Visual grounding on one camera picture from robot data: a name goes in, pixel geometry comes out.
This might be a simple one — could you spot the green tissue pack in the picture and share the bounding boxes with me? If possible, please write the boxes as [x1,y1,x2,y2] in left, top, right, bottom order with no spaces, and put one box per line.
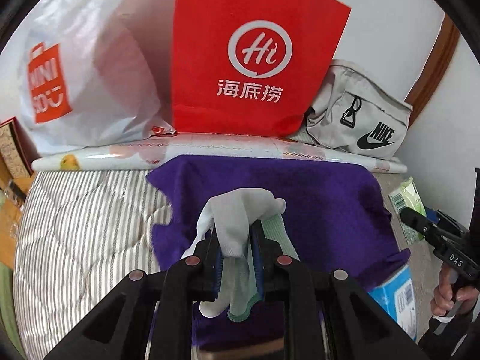
[389,177,426,245]

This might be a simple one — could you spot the person's right hand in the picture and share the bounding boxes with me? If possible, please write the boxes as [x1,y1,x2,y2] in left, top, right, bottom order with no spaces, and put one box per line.
[430,263,479,317]

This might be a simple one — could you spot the blue tissue box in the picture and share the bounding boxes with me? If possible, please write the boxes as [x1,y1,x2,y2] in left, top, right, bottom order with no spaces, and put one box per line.
[369,264,417,340]

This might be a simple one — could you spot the purple towel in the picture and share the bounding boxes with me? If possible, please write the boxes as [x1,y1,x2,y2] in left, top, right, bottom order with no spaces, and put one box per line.
[147,155,410,351]

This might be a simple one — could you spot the striped mattress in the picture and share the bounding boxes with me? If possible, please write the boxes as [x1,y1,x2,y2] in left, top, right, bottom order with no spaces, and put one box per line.
[12,168,443,360]

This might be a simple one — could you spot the beige Nike bag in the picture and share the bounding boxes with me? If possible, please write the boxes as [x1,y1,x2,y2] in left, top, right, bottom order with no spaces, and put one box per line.
[289,59,413,160]

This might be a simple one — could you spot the rolled patterned paper tube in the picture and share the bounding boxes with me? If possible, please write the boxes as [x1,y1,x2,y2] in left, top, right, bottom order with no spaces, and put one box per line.
[32,133,408,174]

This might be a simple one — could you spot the framed picture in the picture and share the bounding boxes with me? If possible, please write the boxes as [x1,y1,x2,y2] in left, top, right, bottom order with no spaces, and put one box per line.
[1,117,33,178]

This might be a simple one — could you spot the red Haidilao paper bag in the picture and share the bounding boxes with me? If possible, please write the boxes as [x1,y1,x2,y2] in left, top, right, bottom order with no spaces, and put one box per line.
[172,0,351,137]

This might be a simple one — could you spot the white Miniso plastic bag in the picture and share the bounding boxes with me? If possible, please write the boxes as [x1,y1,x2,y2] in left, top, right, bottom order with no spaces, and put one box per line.
[19,0,174,156]

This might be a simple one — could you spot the wooden door frame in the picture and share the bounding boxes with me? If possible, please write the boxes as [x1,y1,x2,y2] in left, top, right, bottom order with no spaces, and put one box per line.
[405,14,460,126]

